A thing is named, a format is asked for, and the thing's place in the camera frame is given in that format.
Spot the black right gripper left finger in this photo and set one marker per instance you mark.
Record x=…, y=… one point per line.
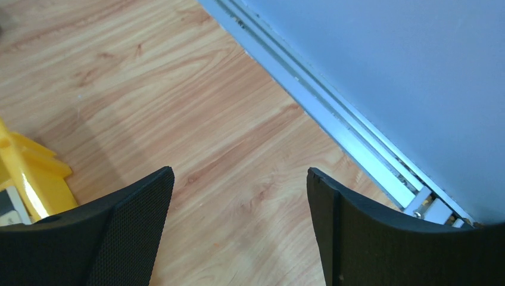
x=112, y=240

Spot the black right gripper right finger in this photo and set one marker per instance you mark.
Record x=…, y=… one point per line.
x=363, y=242

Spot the yellow bin right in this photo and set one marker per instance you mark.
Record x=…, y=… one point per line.
x=36, y=173

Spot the aluminium frame rail right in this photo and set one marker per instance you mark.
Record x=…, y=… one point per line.
x=401, y=181

